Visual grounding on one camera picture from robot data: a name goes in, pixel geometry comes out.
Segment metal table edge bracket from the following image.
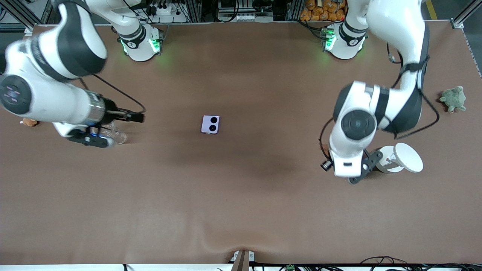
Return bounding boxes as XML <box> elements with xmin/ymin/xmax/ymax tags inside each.
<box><xmin>230</xmin><ymin>250</ymin><xmax>255</xmax><ymax>271</ymax></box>

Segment white socket strip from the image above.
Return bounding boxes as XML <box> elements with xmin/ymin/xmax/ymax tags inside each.
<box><xmin>233</xmin><ymin>13</ymin><xmax>264</xmax><ymax>22</ymax></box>

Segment aluminium frame post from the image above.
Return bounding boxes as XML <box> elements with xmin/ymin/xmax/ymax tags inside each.
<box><xmin>0</xmin><ymin>0</ymin><xmax>57</xmax><ymax>32</ymax></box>
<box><xmin>451</xmin><ymin>0</ymin><xmax>482</xmax><ymax>29</ymax></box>

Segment clear plastic cup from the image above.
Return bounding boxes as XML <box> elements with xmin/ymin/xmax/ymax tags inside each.
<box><xmin>100</xmin><ymin>120</ymin><xmax>127</xmax><ymax>145</ymax></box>

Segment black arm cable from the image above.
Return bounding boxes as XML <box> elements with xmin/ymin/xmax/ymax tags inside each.
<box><xmin>77</xmin><ymin>73</ymin><xmax>146</xmax><ymax>113</ymax></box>
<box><xmin>387</xmin><ymin>42</ymin><xmax>440</xmax><ymax>140</ymax></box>

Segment orange plush toy pile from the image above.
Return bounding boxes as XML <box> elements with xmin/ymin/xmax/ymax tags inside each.
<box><xmin>300</xmin><ymin>0</ymin><xmax>346</xmax><ymax>22</ymax></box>

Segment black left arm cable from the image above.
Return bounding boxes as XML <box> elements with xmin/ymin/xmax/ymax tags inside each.
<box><xmin>387</xmin><ymin>42</ymin><xmax>440</xmax><ymax>140</ymax></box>

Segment white container with lid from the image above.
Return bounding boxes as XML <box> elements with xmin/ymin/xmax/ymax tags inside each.
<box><xmin>377</xmin><ymin>143</ymin><xmax>424</xmax><ymax>174</ymax></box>

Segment brown table cover sheet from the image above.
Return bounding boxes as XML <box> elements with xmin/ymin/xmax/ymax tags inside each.
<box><xmin>0</xmin><ymin>21</ymin><xmax>482</xmax><ymax>266</ymax></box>

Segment green plush turtle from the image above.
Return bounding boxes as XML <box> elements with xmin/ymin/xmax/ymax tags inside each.
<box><xmin>439</xmin><ymin>86</ymin><xmax>467</xmax><ymax>113</ymax></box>

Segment lilac flip phone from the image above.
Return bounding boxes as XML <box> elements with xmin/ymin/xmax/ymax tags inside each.
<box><xmin>201</xmin><ymin>115</ymin><xmax>221</xmax><ymax>135</ymax></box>

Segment white power strip with plugs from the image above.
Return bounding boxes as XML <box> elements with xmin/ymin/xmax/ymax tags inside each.
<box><xmin>145</xmin><ymin>3</ymin><xmax>177</xmax><ymax>16</ymax></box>

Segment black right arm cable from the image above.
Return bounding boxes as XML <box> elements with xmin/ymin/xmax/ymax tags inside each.
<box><xmin>77</xmin><ymin>73</ymin><xmax>146</xmax><ymax>113</ymax></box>

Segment black floor cable bundle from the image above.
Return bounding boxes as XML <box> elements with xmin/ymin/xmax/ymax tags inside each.
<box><xmin>360</xmin><ymin>256</ymin><xmax>482</xmax><ymax>271</ymax></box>

